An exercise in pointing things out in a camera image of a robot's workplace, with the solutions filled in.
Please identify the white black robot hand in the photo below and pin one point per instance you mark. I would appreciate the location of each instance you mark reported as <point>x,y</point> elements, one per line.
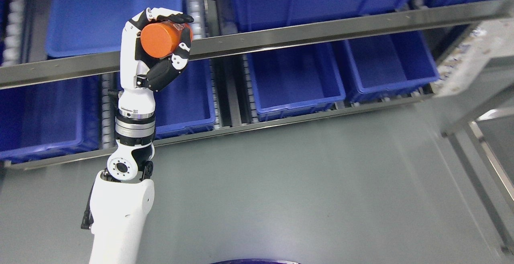
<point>140,74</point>

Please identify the orange cylindrical capacitor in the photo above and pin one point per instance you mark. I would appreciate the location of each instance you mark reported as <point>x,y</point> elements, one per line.
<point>161,39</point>

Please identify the blue bin lower left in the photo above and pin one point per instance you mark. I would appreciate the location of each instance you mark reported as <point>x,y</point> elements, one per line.
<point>186,106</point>

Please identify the shallow blue tray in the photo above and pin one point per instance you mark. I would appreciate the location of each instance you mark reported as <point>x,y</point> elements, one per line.
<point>84,27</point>

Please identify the white roller track centre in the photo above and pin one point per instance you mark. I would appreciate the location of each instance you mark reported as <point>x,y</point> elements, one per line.
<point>198,10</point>

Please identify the white roller track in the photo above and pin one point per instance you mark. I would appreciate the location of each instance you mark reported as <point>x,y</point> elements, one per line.
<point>198,10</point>
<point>12,25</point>

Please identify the blue bin far left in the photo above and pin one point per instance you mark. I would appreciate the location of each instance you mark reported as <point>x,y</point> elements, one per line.
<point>49,120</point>

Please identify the white roller track left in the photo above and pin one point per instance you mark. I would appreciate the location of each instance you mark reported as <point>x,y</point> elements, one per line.
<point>12,25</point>

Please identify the blue bin lower centre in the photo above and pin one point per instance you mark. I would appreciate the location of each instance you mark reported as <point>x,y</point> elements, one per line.
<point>295,81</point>

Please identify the blue bin lower right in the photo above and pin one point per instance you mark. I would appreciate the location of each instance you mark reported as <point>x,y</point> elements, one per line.
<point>384,65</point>

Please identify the stainless steel table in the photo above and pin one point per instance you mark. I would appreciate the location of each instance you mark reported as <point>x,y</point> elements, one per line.
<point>478,81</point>

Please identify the metal shelf rail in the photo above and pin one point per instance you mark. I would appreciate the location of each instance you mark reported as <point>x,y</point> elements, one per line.
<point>237,44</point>

